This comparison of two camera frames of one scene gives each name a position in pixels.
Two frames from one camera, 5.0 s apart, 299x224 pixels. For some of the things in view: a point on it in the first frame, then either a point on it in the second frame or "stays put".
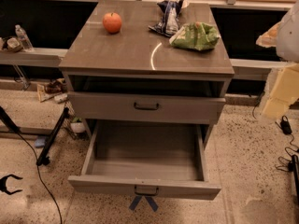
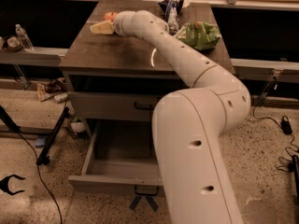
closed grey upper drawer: x=201 y=107 stays put
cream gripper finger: x=285 y=91 -> x=123 y=25
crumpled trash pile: x=55 y=90 stays put
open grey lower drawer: x=157 y=159 stays put
